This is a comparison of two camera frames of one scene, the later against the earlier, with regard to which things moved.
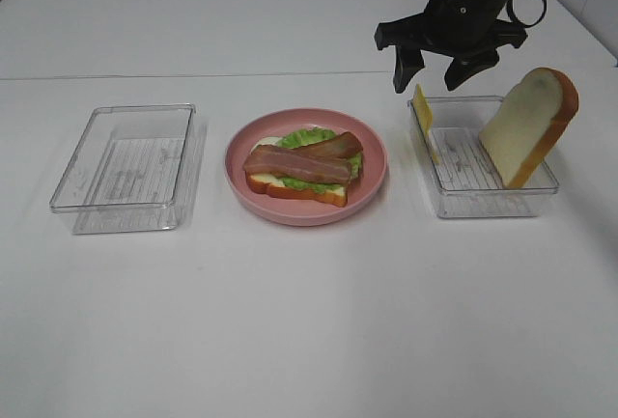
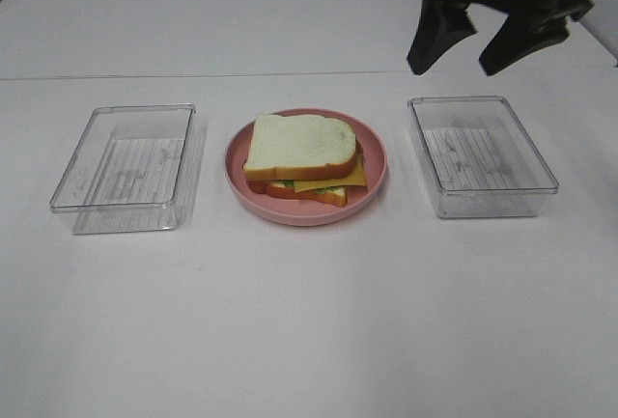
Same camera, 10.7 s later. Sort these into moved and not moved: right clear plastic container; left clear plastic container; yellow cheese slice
Moved: yellow cheese slice
Not moved: left clear plastic container; right clear plastic container
